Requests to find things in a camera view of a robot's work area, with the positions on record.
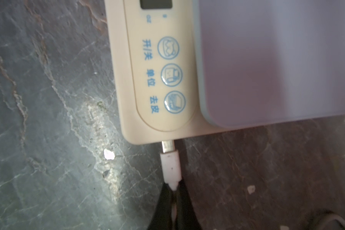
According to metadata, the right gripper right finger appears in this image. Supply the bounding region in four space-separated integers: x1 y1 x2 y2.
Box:
174 179 202 230

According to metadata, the white grey kitchen scale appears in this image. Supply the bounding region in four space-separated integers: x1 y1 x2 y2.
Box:
105 1 345 145

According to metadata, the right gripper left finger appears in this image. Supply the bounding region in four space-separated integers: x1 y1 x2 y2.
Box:
147 184 173 230

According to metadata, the white USB cable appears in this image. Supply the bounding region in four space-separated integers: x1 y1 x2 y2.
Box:
159 139 183 192

